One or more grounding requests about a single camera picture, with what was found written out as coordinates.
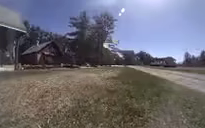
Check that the brown wooden house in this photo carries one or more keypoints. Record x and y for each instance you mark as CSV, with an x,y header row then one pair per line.
x,y
43,53

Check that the building with pale roof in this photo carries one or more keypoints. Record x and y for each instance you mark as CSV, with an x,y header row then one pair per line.
x,y
126,57

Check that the row of trees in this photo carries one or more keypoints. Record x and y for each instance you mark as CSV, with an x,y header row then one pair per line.
x,y
200,58

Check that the thin pole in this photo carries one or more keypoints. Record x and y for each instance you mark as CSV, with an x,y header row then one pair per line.
x,y
17,53

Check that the pale gravel road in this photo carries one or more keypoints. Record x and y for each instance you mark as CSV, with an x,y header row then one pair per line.
x,y
190,80

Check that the green grass strip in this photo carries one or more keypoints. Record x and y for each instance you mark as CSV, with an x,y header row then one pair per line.
x,y
196,70

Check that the dry grass verge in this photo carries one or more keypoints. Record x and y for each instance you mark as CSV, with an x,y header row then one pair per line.
x,y
76,100

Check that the distant buildings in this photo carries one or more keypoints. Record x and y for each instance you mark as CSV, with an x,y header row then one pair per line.
x,y
163,62

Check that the barn with grey roof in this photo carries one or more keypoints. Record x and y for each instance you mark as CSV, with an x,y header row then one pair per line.
x,y
3,36

